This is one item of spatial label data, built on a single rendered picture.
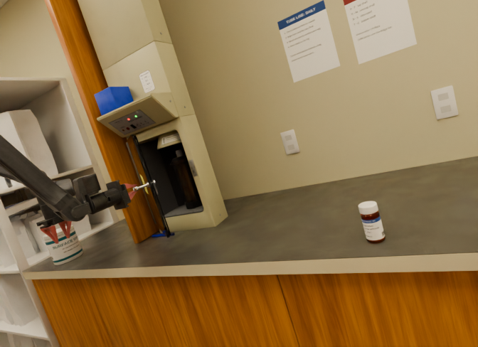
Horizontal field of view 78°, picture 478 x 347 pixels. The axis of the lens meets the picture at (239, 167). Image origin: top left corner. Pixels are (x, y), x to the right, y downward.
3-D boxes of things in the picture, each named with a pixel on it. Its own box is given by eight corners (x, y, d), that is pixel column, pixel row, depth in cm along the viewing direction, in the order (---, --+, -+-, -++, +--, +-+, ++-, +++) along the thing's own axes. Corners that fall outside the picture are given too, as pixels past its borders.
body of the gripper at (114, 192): (120, 178, 104) (102, 185, 98) (130, 205, 105) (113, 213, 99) (109, 182, 107) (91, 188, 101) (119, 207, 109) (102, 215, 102)
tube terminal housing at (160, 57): (190, 212, 159) (143, 72, 149) (242, 205, 143) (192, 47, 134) (160, 233, 138) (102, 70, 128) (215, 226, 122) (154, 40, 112)
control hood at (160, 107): (125, 136, 132) (117, 115, 131) (179, 116, 116) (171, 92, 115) (104, 141, 122) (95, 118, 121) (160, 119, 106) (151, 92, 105)
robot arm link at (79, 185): (63, 219, 94) (73, 220, 89) (51, 185, 93) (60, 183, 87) (99, 205, 103) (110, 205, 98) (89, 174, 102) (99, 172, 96)
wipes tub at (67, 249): (74, 252, 152) (63, 225, 150) (89, 251, 146) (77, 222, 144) (48, 266, 141) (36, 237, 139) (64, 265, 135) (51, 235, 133)
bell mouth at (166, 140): (174, 144, 145) (171, 134, 144) (203, 135, 136) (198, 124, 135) (149, 151, 129) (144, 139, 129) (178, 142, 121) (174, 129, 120)
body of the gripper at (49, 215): (72, 215, 116) (65, 198, 115) (46, 226, 107) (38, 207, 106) (63, 217, 119) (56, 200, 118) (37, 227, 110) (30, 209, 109)
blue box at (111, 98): (120, 114, 129) (113, 93, 127) (136, 107, 124) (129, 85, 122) (101, 116, 120) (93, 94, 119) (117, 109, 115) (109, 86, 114)
